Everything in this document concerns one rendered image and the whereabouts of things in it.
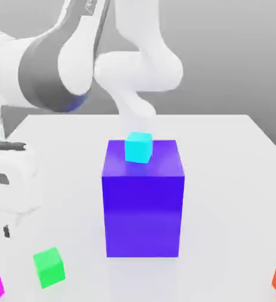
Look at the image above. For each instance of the small green cube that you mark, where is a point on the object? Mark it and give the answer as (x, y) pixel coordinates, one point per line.
(49, 269)

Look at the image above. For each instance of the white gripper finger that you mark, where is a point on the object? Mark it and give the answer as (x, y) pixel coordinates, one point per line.
(8, 224)

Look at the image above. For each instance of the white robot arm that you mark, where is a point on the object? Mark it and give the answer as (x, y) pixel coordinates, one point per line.
(138, 70)

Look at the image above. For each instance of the large blue box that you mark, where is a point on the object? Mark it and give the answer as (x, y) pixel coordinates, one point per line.
(142, 212)

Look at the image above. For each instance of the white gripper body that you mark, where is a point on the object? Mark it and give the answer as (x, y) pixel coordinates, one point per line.
(17, 188)

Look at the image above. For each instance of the small cyan cube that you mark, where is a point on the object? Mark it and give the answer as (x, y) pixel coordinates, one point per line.
(138, 148)

